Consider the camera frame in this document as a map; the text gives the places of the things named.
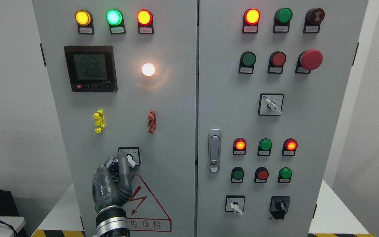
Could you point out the green push button upper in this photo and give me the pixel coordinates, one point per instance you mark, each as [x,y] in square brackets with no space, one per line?
[247,62]

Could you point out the grey cabinet door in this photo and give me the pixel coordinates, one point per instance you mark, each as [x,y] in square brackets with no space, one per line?
[229,101]
[168,155]

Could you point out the red terminal connector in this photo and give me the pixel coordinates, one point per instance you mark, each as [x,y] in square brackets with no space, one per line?
[152,121]

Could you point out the red push button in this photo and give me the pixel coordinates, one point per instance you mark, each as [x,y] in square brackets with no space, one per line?
[276,62]
[261,175]

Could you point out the green lit indicator lamp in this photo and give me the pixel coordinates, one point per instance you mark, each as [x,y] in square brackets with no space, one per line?
[116,22]

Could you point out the red lit lamp lower left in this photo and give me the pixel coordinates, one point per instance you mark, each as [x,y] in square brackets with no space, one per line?
[239,147]

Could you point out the white rotary light switch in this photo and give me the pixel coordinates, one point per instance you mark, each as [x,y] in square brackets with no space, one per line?
[133,155]

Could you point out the yellow terminal connector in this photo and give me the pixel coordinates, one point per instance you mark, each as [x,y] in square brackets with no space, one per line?
[99,121]

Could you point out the red emergency stop button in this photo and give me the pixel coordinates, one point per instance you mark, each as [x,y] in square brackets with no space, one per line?
[308,61]

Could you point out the white rotary switch upper right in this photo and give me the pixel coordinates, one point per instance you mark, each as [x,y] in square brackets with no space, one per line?
[270,104]

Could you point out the dark red buzzer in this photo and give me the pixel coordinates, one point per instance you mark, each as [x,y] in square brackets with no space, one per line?
[313,20]

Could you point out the clear small light bulb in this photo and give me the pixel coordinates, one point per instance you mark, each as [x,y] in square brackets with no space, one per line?
[148,69]

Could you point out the yellow indicator lamp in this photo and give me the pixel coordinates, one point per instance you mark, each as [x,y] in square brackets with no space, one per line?
[84,20]

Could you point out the green lamp lower middle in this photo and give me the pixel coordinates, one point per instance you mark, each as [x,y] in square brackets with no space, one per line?
[264,147]

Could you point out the grey left cabinet door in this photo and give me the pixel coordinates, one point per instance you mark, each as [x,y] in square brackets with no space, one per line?
[168,155]

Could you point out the white rotary switch bottom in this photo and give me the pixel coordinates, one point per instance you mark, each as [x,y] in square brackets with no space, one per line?
[235,204]

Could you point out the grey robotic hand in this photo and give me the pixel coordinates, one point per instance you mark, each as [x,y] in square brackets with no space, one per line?
[112,183]

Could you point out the green lamp top right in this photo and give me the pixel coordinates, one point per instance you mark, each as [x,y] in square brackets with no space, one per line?
[282,19]

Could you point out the red lit lamp lower right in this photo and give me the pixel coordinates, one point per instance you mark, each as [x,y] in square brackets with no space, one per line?
[289,147]

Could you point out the red electrical warning sticker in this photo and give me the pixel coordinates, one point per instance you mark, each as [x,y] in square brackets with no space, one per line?
[144,212]

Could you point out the silver door lock handle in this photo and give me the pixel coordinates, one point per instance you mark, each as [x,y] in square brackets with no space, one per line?
[214,150]

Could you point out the red lit indicator lamp left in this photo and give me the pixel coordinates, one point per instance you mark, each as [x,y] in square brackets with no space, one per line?
[145,22]

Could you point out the red push button upper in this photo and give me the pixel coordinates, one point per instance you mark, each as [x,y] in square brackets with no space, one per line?
[276,62]

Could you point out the green push button lower left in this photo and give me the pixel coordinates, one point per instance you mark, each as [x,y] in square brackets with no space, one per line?
[237,175]

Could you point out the red push button lower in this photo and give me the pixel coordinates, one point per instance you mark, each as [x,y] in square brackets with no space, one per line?
[261,175]

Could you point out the white box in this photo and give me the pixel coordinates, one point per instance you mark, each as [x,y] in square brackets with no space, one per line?
[17,222]

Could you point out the black rotary knob switch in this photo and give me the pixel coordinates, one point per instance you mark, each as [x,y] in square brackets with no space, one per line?
[279,206]

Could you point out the white platform base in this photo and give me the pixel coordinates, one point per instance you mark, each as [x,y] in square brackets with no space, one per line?
[332,218]

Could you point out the silver black robot forearm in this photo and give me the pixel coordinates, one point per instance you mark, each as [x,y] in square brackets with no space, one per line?
[112,222]

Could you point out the grey right cabinet door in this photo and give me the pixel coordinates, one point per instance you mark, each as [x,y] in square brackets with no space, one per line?
[229,101]

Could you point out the red lit lamp top right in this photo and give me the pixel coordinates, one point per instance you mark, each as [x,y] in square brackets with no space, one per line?
[251,21]

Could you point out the black digital power meter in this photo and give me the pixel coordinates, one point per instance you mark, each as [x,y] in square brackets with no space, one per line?
[91,68]

